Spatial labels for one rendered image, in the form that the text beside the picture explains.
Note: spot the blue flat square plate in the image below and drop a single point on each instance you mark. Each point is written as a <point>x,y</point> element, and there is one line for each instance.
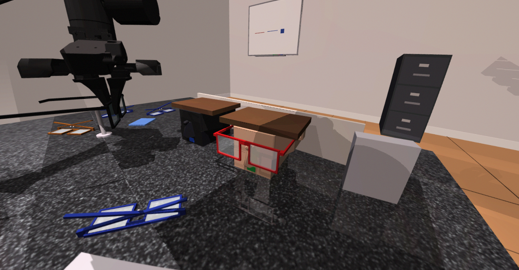
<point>142,122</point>

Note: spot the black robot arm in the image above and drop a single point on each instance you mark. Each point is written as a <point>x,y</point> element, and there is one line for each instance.
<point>93,56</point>

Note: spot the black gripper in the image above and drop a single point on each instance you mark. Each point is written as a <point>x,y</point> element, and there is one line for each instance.
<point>41,67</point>

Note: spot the red glasses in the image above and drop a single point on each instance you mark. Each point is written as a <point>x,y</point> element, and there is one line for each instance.
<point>258,155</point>

